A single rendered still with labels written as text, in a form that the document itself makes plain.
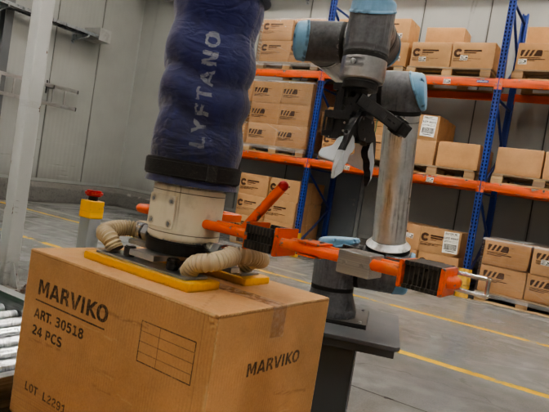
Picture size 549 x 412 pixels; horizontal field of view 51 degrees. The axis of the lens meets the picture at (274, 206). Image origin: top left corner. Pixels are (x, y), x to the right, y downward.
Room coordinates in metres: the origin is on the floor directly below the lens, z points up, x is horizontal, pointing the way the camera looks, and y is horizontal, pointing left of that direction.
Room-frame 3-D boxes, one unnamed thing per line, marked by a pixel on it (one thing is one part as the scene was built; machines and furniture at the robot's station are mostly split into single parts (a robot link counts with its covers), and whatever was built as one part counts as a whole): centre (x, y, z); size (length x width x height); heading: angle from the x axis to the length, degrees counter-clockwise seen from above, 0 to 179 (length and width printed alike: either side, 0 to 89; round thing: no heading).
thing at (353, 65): (1.15, -0.13, 1.44); 0.10 x 0.09 x 0.05; 146
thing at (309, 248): (1.35, -0.03, 1.07); 0.93 x 0.30 x 0.04; 56
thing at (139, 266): (1.28, 0.26, 0.97); 0.34 x 0.10 x 0.05; 56
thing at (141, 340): (1.34, 0.20, 0.75); 0.60 x 0.40 x 0.40; 55
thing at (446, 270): (1.02, -0.29, 1.07); 0.08 x 0.07 x 0.05; 56
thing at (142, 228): (1.36, 0.20, 1.01); 0.34 x 0.25 x 0.06; 56
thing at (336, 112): (1.15, -0.12, 1.35); 0.09 x 0.08 x 0.12; 56
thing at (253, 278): (1.44, 0.15, 0.97); 0.34 x 0.10 x 0.05; 56
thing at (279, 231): (1.22, 0.00, 1.07); 0.10 x 0.08 x 0.06; 146
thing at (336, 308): (2.02, -0.25, 0.81); 0.19 x 0.19 x 0.10
